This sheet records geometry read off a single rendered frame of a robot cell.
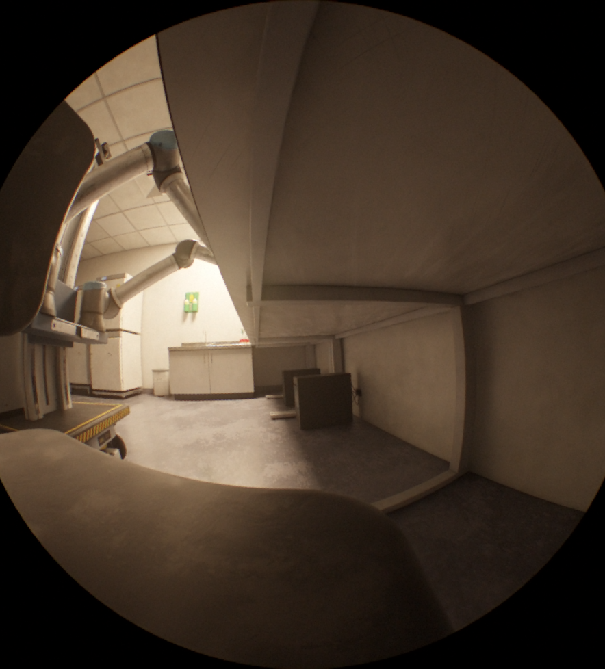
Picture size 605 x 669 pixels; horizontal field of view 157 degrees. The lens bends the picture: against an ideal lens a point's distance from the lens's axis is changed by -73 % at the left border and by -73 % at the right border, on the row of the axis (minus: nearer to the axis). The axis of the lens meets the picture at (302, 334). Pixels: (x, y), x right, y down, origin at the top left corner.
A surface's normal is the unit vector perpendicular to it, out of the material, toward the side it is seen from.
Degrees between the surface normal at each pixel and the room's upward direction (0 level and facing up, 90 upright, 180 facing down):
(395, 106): 180
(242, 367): 90
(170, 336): 90
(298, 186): 180
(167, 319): 90
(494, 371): 90
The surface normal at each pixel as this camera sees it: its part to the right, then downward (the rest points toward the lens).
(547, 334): -0.98, 0.04
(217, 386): 0.20, -0.11
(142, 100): 0.06, 0.99
